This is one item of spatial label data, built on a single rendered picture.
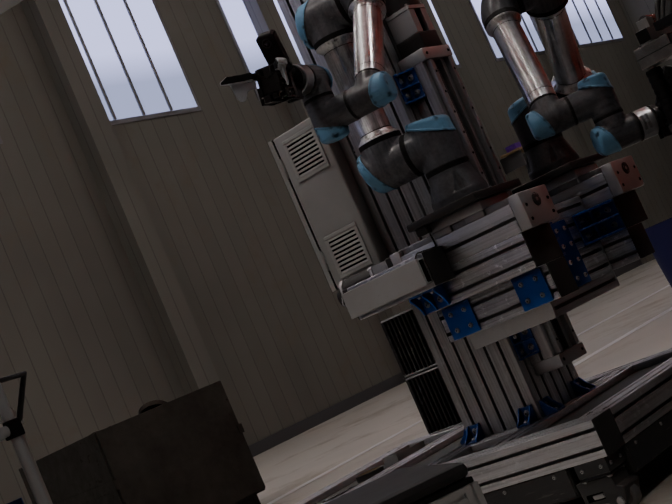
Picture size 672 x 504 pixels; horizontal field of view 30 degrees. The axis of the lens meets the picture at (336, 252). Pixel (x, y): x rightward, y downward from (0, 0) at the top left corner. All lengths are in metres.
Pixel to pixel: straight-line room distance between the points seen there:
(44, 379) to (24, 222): 1.54
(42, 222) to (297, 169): 8.82
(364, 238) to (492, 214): 0.54
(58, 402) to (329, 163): 8.41
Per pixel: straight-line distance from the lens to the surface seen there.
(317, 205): 3.54
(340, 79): 3.24
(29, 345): 11.72
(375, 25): 3.10
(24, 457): 3.12
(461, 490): 2.18
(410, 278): 3.06
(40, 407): 11.59
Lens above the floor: 0.59
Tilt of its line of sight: 4 degrees up
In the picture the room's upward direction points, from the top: 24 degrees counter-clockwise
